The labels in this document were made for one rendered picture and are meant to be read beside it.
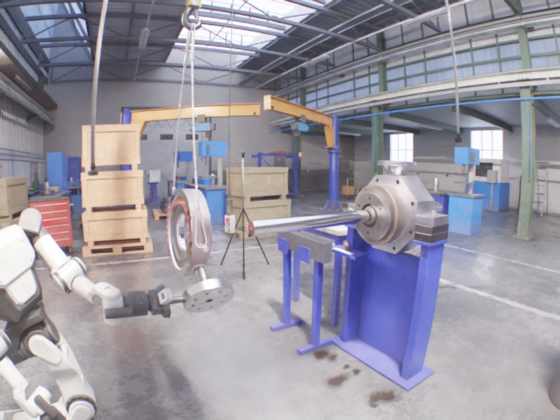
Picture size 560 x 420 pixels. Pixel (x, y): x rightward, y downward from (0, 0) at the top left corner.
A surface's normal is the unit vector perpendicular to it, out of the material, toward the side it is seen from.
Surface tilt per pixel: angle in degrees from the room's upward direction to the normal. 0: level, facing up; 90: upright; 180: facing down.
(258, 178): 90
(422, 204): 90
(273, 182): 90
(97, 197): 90
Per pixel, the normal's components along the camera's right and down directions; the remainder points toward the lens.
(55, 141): 0.48, 0.12
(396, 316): -0.87, 0.07
